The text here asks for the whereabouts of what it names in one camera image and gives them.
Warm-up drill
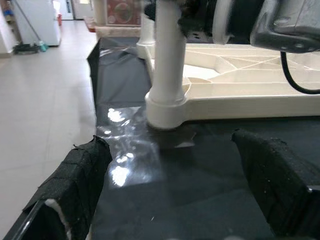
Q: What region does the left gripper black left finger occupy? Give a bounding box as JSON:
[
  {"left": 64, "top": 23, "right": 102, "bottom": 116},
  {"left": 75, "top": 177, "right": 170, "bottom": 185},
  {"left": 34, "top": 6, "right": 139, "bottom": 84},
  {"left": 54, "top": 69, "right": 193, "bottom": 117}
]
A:
[{"left": 4, "top": 135, "right": 113, "bottom": 240}]

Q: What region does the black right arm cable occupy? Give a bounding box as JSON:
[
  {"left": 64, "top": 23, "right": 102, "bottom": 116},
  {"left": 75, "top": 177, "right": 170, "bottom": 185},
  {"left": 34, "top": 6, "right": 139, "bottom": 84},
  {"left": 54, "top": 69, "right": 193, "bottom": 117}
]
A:
[{"left": 279, "top": 51, "right": 320, "bottom": 95}]

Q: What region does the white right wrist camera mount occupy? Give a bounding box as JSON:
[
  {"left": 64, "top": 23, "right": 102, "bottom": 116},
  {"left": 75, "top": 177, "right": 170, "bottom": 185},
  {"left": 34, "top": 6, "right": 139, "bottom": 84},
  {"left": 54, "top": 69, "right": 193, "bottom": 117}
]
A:
[{"left": 212, "top": 0, "right": 235, "bottom": 46}]

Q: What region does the speckled stone ledge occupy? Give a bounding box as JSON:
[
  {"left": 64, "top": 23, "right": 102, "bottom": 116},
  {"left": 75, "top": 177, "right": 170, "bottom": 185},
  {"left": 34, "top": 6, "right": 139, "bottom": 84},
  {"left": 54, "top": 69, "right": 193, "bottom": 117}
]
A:
[{"left": 94, "top": 24, "right": 142, "bottom": 39}]

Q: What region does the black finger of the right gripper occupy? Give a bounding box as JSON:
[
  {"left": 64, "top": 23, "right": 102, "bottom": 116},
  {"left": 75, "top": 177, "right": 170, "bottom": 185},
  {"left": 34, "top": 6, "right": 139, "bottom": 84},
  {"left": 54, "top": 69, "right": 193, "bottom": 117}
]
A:
[{"left": 144, "top": 2, "right": 157, "bottom": 22}]

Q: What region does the white appliance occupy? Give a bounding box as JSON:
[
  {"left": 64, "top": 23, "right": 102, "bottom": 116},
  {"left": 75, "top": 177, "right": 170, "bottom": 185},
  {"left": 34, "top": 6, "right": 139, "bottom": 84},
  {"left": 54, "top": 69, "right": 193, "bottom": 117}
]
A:
[{"left": 13, "top": 0, "right": 62, "bottom": 47}]

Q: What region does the clear crossed tape patch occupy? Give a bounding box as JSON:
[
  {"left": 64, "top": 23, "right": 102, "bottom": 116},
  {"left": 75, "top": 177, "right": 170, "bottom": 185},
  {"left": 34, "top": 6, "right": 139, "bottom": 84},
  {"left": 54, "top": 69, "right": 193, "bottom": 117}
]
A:
[{"left": 96, "top": 104, "right": 196, "bottom": 188}]

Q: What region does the white plastic children table top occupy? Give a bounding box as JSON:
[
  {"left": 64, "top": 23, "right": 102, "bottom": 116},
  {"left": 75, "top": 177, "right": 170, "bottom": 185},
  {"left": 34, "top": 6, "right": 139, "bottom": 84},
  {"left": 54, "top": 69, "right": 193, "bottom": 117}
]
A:
[{"left": 136, "top": 42, "right": 320, "bottom": 131}]

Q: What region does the clear crumpled tape strip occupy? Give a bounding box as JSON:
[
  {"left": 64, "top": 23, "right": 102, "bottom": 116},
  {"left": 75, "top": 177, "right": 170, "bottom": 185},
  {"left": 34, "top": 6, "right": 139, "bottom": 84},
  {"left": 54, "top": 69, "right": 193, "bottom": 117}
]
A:
[{"left": 99, "top": 44, "right": 138, "bottom": 60}]

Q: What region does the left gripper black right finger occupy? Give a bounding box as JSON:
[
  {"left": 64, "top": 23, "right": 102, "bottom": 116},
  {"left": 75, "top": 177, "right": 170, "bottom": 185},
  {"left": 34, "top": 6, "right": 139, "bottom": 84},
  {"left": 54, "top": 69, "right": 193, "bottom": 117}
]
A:
[{"left": 231, "top": 128, "right": 320, "bottom": 237}]

